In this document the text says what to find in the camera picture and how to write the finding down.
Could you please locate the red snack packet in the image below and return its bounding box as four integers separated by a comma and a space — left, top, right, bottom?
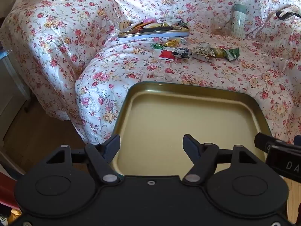
159, 48, 177, 61

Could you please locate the gold patterned snack packet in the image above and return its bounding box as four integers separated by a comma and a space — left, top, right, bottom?
192, 44, 215, 63

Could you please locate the glass cup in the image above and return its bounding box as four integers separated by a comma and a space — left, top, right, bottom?
210, 16, 236, 36

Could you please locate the floral blanket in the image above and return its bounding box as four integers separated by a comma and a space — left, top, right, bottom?
0, 0, 301, 144

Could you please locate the red object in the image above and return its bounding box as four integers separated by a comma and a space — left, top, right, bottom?
0, 167, 20, 208

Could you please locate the thin brown stick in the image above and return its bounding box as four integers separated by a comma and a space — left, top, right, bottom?
245, 25, 267, 39

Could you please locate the blue and white snack packet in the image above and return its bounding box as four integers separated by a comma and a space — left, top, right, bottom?
173, 47, 190, 59

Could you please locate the gold and white snack tin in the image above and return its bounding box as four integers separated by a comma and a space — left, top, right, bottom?
118, 25, 190, 42

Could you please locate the green snack packet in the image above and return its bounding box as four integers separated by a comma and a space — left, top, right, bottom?
210, 47, 240, 62

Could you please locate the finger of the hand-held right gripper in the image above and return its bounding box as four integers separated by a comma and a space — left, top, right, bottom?
255, 132, 279, 151

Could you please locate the pile of assorted snack packets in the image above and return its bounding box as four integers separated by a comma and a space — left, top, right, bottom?
119, 18, 189, 34

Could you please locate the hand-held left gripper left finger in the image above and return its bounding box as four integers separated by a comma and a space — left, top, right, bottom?
45, 134, 124, 186

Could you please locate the pale green thermos bottle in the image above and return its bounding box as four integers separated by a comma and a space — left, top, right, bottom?
232, 3, 247, 38

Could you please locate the gold tin lid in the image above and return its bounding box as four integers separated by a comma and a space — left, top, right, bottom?
112, 82, 271, 176

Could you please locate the black strap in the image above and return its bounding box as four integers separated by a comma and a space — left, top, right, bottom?
276, 11, 301, 20

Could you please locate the gold foil candy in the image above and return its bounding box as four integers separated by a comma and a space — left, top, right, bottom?
165, 39, 182, 48

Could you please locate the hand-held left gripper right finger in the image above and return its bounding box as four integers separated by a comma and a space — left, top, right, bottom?
182, 134, 258, 186

